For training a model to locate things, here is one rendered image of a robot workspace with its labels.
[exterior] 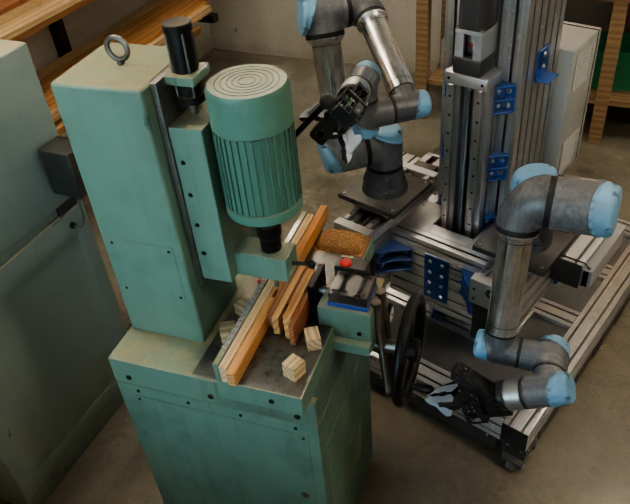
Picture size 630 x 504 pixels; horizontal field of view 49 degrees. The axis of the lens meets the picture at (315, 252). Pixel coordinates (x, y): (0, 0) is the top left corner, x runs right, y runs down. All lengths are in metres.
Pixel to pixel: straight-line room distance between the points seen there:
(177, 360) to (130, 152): 0.58
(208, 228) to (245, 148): 0.27
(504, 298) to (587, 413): 1.17
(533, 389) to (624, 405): 1.18
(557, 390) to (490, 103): 0.83
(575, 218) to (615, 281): 1.42
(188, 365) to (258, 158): 0.62
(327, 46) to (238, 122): 0.75
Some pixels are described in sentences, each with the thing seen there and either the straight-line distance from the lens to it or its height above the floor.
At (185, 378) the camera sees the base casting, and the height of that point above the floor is 0.79.
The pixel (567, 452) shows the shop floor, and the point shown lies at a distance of 2.64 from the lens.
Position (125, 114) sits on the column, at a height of 1.46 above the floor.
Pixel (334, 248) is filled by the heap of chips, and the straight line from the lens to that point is 1.91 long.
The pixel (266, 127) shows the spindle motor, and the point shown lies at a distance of 1.41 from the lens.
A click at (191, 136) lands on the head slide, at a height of 1.40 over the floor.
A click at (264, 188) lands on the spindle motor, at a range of 1.48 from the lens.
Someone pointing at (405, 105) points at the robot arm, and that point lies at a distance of 1.89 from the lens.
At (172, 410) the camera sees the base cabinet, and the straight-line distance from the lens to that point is 1.94.
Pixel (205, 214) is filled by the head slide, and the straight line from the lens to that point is 1.60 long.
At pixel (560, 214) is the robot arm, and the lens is 1.54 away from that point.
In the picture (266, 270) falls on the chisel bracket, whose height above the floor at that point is 1.03.
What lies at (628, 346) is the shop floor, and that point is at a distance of 3.04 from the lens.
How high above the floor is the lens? 2.10
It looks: 39 degrees down
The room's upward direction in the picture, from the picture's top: 6 degrees counter-clockwise
